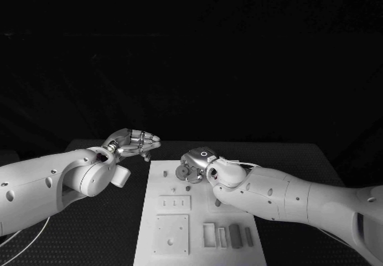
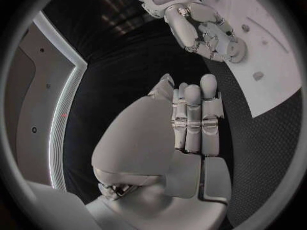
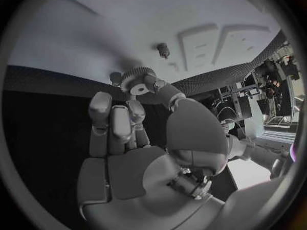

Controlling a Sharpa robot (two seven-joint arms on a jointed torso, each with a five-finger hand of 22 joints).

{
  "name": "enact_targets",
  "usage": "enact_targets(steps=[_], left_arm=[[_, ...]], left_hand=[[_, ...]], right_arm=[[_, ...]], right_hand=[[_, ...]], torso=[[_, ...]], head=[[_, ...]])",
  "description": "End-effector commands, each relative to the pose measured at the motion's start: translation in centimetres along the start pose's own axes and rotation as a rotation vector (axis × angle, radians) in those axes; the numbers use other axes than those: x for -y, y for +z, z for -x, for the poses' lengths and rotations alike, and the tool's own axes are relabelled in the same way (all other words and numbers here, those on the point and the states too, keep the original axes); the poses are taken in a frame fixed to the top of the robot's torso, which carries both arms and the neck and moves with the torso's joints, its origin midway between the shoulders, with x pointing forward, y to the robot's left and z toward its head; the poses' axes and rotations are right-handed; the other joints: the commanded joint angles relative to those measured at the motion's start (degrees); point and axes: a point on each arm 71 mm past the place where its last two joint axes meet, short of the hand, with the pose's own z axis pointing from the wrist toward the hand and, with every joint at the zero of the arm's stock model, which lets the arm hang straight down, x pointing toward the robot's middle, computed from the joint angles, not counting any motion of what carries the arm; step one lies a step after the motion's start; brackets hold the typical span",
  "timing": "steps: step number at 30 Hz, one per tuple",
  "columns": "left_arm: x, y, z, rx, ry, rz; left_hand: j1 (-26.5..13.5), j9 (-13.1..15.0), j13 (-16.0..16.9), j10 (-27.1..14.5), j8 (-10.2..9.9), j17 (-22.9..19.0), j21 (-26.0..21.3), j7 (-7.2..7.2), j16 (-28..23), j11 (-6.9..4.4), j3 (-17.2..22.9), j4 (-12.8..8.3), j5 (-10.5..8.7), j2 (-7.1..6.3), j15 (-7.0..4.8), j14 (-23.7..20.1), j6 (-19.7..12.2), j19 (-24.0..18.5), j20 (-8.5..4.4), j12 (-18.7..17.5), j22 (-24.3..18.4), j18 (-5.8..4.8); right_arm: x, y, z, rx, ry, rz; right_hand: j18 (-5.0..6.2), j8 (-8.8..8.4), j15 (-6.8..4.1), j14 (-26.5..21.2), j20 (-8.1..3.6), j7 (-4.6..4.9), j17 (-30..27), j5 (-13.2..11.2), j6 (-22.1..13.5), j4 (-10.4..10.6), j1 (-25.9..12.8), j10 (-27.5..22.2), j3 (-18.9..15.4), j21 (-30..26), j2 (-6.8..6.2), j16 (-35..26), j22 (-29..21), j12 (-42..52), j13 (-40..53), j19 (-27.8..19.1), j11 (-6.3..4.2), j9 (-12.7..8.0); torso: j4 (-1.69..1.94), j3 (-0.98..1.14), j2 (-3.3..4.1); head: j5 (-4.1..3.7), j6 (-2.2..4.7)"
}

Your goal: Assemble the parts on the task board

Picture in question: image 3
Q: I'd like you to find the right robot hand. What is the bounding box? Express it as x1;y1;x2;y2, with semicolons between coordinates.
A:
75;75;229;230

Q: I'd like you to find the grey gear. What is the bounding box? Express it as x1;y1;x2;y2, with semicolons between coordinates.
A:
119;66;157;97

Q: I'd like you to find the white task board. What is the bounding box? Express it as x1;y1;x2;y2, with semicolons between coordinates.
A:
6;0;283;86

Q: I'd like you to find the grey peg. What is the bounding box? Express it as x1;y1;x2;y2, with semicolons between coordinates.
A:
109;72;123;87
157;43;171;59

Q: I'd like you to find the workshop desk with equipment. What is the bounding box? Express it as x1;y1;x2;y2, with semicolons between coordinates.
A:
210;84;257;120

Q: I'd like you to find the person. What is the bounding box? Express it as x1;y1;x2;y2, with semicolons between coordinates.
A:
259;78;284;120

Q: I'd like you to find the white cable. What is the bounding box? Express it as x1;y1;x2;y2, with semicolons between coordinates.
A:
215;106;244;124

